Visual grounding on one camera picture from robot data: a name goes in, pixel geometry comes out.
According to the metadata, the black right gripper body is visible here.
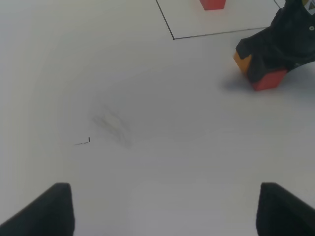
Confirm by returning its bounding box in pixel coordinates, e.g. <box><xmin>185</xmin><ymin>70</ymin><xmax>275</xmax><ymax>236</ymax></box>
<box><xmin>236</xmin><ymin>0</ymin><xmax>315</xmax><ymax>71</ymax></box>

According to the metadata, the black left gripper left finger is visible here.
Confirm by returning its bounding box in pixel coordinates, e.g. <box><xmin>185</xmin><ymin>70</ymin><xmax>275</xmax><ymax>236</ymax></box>
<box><xmin>0</xmin><ymin>182</ymin><xmax>75</xmax><ymax>236</ymax></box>

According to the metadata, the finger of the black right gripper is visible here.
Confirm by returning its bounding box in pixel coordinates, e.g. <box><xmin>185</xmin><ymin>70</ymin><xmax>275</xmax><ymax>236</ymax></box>
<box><xmin>247</xmin><ymin>55</ymin><xmax>287</xmax><ymax>83</ymax></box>

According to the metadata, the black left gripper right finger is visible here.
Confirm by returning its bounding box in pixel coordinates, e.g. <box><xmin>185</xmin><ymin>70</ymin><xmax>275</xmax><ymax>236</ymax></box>
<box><xmin>256</xmin><ymin>182</ymin><xmax>315</xmax><ymax>236</ymax></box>

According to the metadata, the orange cube block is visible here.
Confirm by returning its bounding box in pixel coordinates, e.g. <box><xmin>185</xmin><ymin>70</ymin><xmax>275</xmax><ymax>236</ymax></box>
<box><xmin>233</xmin><ymin>52</ymin><xmax>252</xmax><ymax>75</ymax></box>

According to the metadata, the template red cube block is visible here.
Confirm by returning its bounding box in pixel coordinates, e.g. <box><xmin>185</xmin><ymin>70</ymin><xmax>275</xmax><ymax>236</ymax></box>
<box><xmin>200</xmin><ymin>0</ymin><xmax>226</xmax><ymax>11</ymax></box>

